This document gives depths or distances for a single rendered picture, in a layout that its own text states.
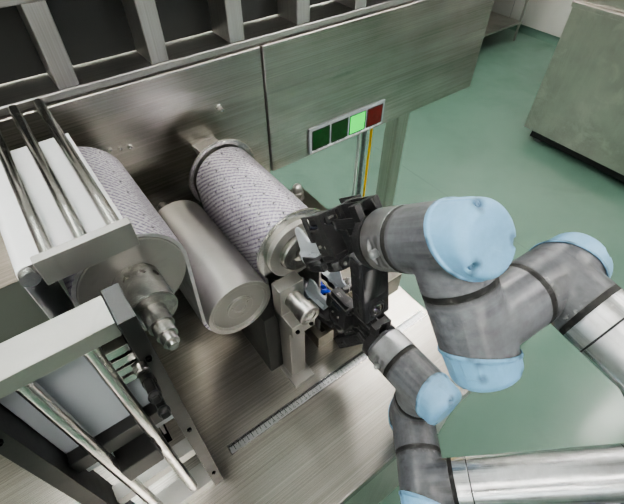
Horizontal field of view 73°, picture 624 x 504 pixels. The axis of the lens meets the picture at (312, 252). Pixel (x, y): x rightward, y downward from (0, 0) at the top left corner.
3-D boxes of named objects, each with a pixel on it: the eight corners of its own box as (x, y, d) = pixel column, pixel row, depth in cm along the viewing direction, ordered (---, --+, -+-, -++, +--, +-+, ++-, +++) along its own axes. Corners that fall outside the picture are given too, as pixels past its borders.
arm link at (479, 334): (567, 352, 43) (540, 253, 41) (491, 410, 39) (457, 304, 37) (503, 335, 50) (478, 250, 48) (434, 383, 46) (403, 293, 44)
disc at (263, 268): (260, 293, 74) (255, 230, 63) (258, 291, 74) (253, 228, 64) (326, 258, 81) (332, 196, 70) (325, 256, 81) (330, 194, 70)
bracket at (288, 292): (297, 391, 91) (292, 308, 69) (280, 368, 95) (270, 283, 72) (315, 378, 93) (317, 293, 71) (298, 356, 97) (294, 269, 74)
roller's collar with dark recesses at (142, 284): (136, 339, 54) (119, 310, 49) (119, 308, 57) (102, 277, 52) (183, 314, 56) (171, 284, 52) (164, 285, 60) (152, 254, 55)
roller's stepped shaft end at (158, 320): (164, 361, 50) (157, 346, 48) (145, 326, 53) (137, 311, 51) (189, 346, 51) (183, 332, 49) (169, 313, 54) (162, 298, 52)
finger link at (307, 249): (291, 224, 68) (321, 219, 60) (306, 257, 69) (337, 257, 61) (276, 232, 66) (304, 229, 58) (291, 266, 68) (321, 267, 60)
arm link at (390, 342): (410, 358, 77) (377, 384, 74) (393, 341, 80) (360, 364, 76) (418, 336, 72) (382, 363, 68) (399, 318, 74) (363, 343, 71)
